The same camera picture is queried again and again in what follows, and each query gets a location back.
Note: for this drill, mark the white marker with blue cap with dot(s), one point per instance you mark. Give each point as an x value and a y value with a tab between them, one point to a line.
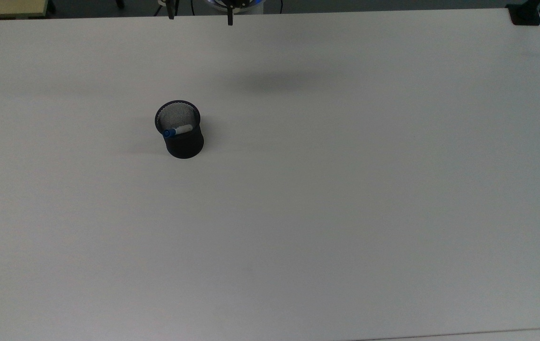
182	129

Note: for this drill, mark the black tripod leg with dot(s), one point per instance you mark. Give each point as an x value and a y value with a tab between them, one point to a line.
159	11

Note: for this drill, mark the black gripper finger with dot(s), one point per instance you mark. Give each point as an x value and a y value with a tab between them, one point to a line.
171	9
230	15

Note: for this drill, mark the black mesh pen cup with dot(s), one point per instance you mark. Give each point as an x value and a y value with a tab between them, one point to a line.
184	144

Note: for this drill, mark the light wooden side table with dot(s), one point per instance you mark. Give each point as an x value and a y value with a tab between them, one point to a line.
0	7

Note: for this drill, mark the black table clamp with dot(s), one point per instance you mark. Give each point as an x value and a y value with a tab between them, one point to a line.
525	15

